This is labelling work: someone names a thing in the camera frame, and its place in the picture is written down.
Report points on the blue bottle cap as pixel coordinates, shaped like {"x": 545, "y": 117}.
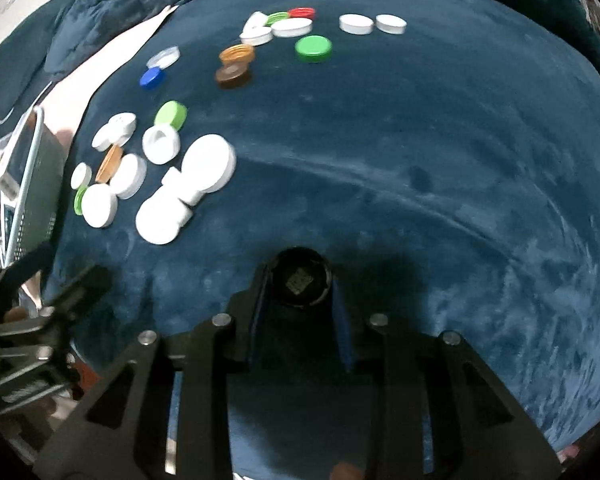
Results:
{"x": 152, "y": 78}

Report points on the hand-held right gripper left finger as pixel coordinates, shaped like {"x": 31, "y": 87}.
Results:
{"x": 260, "y": 302}

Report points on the white hollow bottle cap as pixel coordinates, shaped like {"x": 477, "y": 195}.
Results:
{"x": 161, "y": 145}

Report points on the brown bottle cap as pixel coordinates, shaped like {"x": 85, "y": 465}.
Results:
{"x": 233, "y": 75}

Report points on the large white jar lid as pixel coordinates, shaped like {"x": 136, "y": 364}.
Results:
{"x": 292, "y": 27}
{"x": 210, "y": 164}
{"x": 160, "y": 220}

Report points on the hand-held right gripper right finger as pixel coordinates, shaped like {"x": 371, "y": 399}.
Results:
{"x": 342, "y": 325}

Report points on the white printed bottle cap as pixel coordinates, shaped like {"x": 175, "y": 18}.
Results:
{"x": 122, "y": 124}

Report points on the white bed sheet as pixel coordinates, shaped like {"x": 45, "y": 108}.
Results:
{"x": 95, "y": 60}

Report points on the green threaded bottle cap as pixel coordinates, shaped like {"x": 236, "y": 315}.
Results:
{"x": 278, "y": 18}

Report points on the tan bottle cap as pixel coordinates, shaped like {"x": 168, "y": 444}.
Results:
{"x": 109, "y": 164}

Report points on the orange threaded bottle cap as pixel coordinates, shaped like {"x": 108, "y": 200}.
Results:
{"x": 237, "y": 54}

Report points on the green flat bottle cap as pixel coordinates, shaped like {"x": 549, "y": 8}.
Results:
{"x": 313, "y": 48}

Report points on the small white bottle cap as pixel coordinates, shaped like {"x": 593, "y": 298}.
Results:
{"x": 81, "y": 176}
{"x": 103, "y": 138}

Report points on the dark blue piped pillow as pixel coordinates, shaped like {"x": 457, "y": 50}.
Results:
{"x": 15, "y": 75}

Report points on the clear bottle cap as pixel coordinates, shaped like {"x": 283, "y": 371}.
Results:
{"x": 163, "y": 57}

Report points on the black bottle cap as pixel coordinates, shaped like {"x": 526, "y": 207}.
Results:
{"x": 300, "y": 282}

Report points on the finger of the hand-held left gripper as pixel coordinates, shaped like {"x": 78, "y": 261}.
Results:
{"x": 27, "y": 265}
{"x": 87, "y": 282}

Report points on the blue quilted blanket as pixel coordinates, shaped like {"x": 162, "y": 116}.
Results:
{"x": 110, "y": 10}

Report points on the blue velvet blanket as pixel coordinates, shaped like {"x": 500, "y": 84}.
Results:
{"x": 430, "y": 160}

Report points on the light green bottle cap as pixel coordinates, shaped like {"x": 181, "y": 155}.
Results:
{"x": 171, "y": 114}

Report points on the red bottle cap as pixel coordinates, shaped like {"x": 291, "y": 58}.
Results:
{"x": 301, "y": 12}

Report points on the white flip bottle cap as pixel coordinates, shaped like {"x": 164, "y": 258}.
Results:
{"x": 182, "y": 187}

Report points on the thin green bottle cap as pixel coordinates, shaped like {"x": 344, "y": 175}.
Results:
{"x": 78, "y": 202}

